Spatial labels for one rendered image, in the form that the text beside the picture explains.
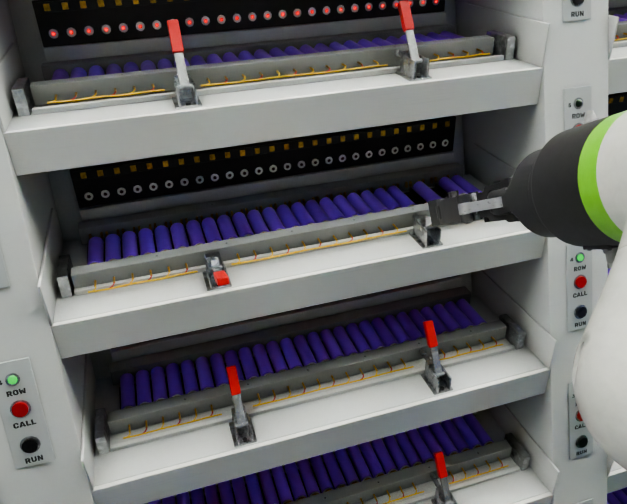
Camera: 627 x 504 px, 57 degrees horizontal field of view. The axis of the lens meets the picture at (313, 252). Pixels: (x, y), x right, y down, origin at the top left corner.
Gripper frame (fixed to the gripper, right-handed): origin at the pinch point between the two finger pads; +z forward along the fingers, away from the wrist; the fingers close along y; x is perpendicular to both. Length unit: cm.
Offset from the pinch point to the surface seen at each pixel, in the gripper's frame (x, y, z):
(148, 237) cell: 3.3, -33.5, 16.0
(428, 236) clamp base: -2.8, 0.5, 8.8
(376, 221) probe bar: 0.2, -5.4, 10.5
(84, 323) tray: -4.9, -41.3, 6.5
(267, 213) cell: 3.9, -17.9, 17.1
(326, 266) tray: -4.0, -13.8, 7.3
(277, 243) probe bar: -0.3, -18.5, 10.6
